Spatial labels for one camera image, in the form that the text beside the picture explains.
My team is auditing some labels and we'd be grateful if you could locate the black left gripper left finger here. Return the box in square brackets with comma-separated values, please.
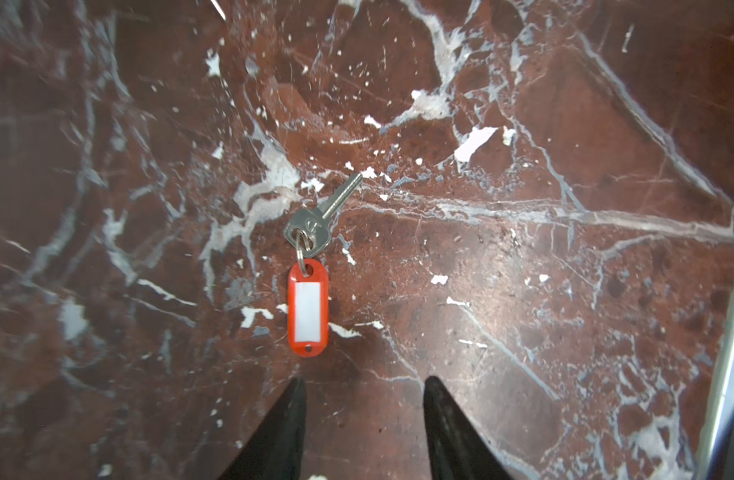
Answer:
[219, 377, 307, 480]

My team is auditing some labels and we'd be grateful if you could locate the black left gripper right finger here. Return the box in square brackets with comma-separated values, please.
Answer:
[423, 376, 512, 480]

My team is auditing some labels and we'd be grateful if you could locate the red tag loose key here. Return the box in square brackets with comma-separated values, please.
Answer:
[283, 173, 363, 358]

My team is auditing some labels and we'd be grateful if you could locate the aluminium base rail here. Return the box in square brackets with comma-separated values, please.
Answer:
[692, 285, 734, 479]

